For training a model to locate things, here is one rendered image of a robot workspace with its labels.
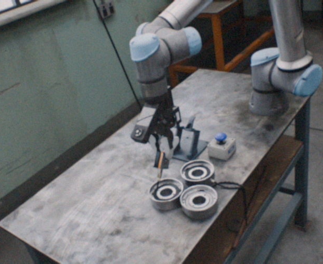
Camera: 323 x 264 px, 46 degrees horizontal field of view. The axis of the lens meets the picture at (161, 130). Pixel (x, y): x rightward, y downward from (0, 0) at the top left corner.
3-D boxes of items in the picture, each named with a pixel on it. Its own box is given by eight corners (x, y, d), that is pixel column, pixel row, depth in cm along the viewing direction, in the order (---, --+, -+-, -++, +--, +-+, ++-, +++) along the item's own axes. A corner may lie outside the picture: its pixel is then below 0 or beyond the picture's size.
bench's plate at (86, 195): (143, 319, 85) (142, 314, 84) (-1, 228, 120) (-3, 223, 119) (319, 87, 161) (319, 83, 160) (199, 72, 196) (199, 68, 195)
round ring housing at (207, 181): (175, 184, 120) (173, 174, 118) (195, 166, 126) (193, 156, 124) (202, 195, 113) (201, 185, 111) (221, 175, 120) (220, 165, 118)
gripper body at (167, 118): (182, 123, 109) (176, 86, 103) (165, 139, 104) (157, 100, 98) (162, 119, 114) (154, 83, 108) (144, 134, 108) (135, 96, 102)
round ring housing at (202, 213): (215, 222, 103) (214, 211, 101) (178, 220, 107) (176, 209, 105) (220, 196, 112) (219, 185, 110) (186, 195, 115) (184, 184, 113)
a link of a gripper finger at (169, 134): (177, 147, 107) (169, 120, 103) (174, 150, 106) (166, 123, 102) (164, 145, 110) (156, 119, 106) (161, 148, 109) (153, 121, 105)
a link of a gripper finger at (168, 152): (186, 152, 113) (178, 125, 108) (175, 164, 109) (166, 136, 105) (177, 151, 115) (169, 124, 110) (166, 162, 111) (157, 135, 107)
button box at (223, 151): (226, 161, 125) (225, 149, 123) (208, 156, 130) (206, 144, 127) (237, 147, 131) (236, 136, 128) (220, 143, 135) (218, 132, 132)
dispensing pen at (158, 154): (147, 195, 111) (158, 139, 110) (155, 194, 115) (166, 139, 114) (153, 197, 110) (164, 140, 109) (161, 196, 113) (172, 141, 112)
